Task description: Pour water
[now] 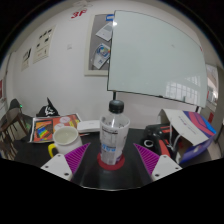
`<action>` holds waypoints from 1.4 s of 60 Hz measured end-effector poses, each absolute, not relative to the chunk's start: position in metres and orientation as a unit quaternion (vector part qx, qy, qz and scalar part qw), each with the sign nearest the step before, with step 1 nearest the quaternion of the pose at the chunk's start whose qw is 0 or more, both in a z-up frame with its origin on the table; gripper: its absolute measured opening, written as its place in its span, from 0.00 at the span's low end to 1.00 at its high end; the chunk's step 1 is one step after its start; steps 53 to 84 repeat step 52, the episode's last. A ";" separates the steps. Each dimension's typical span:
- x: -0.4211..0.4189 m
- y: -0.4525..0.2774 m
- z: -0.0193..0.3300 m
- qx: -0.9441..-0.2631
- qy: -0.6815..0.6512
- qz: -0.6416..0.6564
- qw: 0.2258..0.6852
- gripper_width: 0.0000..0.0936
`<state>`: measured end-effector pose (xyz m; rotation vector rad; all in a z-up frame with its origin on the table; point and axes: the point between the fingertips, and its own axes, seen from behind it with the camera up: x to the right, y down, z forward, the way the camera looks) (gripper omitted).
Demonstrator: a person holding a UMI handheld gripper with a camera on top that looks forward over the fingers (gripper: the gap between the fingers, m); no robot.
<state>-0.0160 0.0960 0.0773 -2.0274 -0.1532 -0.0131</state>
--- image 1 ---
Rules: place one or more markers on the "black pointed hat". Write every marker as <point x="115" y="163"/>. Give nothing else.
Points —
<point x="48" y="110"/>

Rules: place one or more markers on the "blue cardboard box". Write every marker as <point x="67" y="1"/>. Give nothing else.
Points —
<point x="186" y="126"/>

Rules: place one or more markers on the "flat round red coaster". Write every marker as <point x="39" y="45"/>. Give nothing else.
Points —
<point x="111" y="167"/>

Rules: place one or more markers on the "wooden chair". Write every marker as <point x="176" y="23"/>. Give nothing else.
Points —
<point x="13" y="116"/>

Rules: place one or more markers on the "white wall fixture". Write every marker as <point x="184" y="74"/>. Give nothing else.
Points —
<point x="83" y="4"/>

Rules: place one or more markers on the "small white wall poster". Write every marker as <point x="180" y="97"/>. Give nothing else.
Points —
<point x="26" y="59"/>

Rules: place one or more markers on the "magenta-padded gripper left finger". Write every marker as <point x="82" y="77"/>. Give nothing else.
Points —
<point x="58" y="165"/>

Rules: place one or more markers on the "large white wall poster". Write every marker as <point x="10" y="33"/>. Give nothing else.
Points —
<point x="43" y="45"/>

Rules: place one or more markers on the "colourful printed booklet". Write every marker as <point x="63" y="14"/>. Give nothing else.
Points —
<point x="43" y="128"/>

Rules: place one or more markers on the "red corridor cabinet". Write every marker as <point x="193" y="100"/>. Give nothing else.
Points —
<point x="210" y="117"/>

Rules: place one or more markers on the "whiteboard on stand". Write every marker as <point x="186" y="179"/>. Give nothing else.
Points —
<point x="156" y="56"/>

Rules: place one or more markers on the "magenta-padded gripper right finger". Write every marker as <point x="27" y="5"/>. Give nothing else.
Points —
<point x="164" y="166"/>

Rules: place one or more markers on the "clear plastic water bottle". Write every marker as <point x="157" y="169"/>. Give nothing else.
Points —
<point x="115" y="133"/>

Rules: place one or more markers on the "grey notice board with papers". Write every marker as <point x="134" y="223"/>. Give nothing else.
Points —
<point x="91" y="43"/>

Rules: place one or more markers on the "black and red tool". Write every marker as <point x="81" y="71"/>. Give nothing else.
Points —
<point x="156" y="133"/>

